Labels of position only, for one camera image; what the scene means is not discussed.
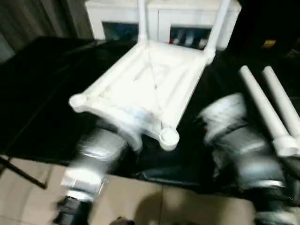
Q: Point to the small yellow-brown block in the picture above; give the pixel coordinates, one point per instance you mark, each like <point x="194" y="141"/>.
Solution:
<point x="269" y="43"/>

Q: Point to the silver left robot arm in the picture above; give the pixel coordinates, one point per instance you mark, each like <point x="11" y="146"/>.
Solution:
<point x="98" y="159"/>

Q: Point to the white plastic table top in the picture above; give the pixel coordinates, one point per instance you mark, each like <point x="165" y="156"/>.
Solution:
<point x="145" y="89"/>

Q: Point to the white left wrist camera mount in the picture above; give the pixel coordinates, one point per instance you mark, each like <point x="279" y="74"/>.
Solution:
<point x="138" y="122"/>

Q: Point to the white plastic table leg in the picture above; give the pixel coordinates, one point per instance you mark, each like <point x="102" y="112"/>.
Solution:
<point x="279" y="93"/>
<point x="262" y="105"/>
<point x="219" y="25"/>
<point x="143" y="21"/>

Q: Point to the black tripod stand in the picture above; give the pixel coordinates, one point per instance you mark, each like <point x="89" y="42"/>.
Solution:
<point x="21" y="171"/>

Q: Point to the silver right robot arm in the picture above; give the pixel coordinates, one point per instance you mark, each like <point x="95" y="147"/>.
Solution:
<point x="250" y="159"/>

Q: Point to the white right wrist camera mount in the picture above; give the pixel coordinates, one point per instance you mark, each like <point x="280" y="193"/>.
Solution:
<point x="225" y="112"/>

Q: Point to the grey curtain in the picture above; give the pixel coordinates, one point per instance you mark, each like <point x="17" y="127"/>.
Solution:
<point x="35" y="18"/>

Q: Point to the white cabinet with glass doors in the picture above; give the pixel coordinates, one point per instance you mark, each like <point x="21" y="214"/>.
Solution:
<point x="178" y="18"/>

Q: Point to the black work mat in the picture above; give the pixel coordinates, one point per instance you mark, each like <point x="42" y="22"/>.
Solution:
<point x="47" y="93"/>

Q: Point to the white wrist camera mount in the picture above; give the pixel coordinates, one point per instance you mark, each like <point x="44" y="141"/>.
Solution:
<point x="138" y="122"/>
<point x="225" y="112"/>

